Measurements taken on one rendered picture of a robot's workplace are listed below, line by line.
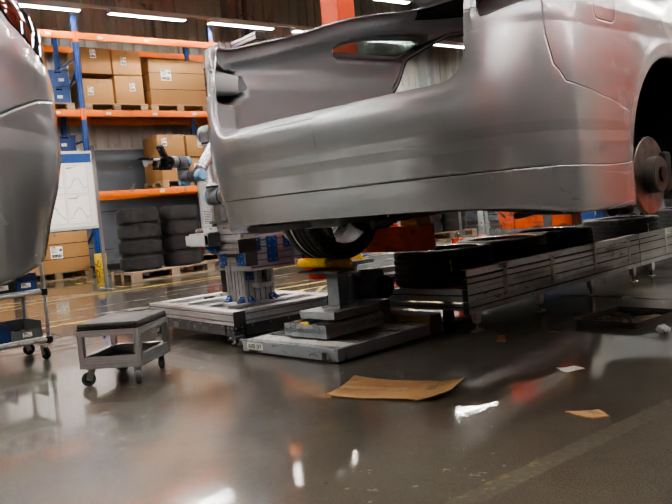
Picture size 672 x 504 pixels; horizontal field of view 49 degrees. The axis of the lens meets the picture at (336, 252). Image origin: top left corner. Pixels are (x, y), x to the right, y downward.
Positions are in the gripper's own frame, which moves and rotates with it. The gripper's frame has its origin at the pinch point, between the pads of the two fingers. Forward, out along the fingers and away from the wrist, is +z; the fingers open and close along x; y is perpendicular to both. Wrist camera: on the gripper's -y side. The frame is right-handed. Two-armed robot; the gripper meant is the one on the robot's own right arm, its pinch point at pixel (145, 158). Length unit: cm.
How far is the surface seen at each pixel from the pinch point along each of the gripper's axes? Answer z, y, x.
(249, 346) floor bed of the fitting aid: -22, 111, -67
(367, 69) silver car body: -69, -54, -117
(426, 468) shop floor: 102, 89, -261
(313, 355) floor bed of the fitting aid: -15, 105, -123
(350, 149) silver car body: 70, -9, -206
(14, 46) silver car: 222, -26, -243
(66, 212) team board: -261, 83, 488
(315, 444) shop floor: 97, 95, -213
